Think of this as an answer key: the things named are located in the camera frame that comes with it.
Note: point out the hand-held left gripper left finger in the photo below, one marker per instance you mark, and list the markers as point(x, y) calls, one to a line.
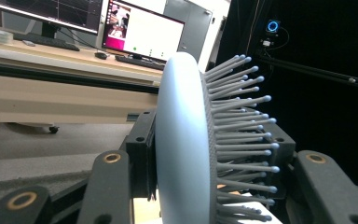
point(141, 161)

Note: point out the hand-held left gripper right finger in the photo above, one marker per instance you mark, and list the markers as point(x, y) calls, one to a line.
point(287, 151)

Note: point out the light blue hairbrush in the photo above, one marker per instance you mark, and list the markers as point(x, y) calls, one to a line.
point(183, 140)

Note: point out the black curtain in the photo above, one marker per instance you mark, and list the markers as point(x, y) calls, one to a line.
point(323, 124)

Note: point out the black stand bar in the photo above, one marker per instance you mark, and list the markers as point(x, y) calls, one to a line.
point(323, 73)

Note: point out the grey office chair base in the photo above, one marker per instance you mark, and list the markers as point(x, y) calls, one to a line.
point(53, 129)

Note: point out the black keyboard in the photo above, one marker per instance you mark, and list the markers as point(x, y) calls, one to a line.
point(49, 42)
point(140, 62)

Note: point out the wooden desk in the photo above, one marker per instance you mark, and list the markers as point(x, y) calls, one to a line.
point(59, 102)

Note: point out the black computer mouse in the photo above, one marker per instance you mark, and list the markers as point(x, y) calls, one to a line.
point(101, 55)

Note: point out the monitor with pink white screen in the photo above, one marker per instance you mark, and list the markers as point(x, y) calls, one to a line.
point(155, 34)

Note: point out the grey cabinet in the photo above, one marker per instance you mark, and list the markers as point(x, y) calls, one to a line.
point(195, 28)

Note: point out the monitor with dark screen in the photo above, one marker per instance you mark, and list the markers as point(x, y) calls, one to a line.
point(59, 12)

